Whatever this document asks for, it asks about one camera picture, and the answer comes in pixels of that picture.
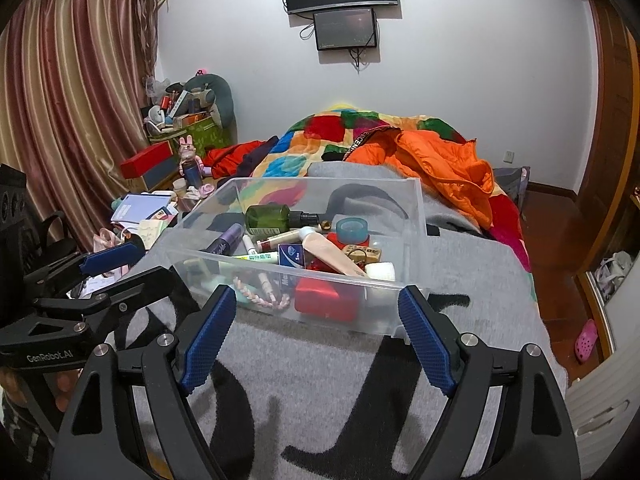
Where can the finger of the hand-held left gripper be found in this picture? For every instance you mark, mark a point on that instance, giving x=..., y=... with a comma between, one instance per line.
x=112, y=257
x=145, y=282

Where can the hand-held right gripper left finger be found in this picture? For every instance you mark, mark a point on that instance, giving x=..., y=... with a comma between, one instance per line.
x=207, y=340

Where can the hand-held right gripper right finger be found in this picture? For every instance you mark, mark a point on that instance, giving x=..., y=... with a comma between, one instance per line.
x=427, y=340

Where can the clear plastic bin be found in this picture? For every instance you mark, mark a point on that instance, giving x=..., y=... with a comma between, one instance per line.
x=390, y=305

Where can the mint green bottle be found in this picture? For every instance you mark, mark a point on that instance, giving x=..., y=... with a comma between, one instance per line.
x=227, y=292

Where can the purple spray bottle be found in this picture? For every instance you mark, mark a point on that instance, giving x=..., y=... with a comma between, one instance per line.
x=227, y=240

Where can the light green tube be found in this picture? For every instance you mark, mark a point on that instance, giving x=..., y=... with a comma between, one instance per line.
x=255, y=257

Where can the red packet box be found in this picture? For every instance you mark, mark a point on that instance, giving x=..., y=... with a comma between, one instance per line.
x=325, y=302

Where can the blue and white small box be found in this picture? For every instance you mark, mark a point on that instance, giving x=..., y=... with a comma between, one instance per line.
x=290, y=255

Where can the peach cream tube white cap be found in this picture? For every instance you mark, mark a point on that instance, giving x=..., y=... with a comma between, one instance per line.
x=330, y=255

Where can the teal tape roll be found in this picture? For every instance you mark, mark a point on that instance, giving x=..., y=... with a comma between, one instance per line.
x=352, y=230

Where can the green glass bottle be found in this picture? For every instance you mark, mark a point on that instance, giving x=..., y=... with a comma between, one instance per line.
x=267, y=217

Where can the person's left hand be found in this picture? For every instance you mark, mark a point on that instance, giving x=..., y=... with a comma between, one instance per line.
x=65, y=387

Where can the pink fabric pouch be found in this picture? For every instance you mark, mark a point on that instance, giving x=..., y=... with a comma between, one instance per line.
x=110, y=240

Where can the green and cream paper box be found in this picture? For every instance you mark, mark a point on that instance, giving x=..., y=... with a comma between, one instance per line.
x=150, y=234

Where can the lavender notebook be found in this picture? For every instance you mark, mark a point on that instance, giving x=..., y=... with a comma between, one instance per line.
x=142, y=207

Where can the blue grey storage box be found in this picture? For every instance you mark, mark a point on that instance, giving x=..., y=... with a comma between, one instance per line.
x=160, y=177

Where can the small white cup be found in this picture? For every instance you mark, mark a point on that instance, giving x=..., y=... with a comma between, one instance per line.
x=179, y=186

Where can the long red box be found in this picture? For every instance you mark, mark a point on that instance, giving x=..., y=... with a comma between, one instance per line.
x=147, y=160

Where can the grey blanket black pattern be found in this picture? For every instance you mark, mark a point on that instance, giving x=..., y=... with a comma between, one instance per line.
x=325, y=400

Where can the pink rabbit toy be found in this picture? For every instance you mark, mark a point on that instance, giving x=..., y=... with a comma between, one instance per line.
x=191, y=165

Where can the striped pink gold curtain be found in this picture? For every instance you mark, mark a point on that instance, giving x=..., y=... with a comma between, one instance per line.
x=75, y=100

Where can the red clothing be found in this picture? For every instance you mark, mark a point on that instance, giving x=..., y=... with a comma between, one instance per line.
x=230, y=157

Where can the green cardboard box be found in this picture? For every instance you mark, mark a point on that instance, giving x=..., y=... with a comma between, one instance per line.
x=210, y=137

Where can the pink clog shoe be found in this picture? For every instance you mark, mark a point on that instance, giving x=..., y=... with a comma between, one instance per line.
x=586, y=342

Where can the pile of boxes and bottles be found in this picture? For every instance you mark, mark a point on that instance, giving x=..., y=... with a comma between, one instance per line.
x=175, y=105

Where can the dark purple clothing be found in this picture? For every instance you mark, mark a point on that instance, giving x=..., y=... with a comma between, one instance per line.
x=257, y=157

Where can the wooden wardrobe shelf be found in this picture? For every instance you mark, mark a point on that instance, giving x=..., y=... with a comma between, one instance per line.
x=595, y=310

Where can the orange down jacket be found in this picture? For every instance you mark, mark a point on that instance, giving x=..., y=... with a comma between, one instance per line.
x=440, y=170

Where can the grey purple fabric bag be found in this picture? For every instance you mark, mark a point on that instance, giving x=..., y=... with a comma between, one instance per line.
x=512, y=187

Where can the white ribbed suitcase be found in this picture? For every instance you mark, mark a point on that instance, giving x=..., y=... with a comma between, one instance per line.
x=605, y=410

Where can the grey green neck pillow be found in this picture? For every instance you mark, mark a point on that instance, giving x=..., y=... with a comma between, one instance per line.
x=222, y=92

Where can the person's patterned dark clothing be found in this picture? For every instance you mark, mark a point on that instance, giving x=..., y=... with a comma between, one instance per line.
x=20, y=445

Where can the colourful patchwork quilt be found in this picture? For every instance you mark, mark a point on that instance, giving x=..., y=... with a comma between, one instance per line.
x=325, y=130

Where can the brown wooden door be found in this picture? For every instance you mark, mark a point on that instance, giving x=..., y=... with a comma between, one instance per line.
x=610, y=135

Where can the small black monitor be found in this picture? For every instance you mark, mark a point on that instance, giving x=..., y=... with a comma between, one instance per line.
x=345, y=30

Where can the white wall outlet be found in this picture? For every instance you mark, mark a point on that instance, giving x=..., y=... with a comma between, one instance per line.
x=510, y=156

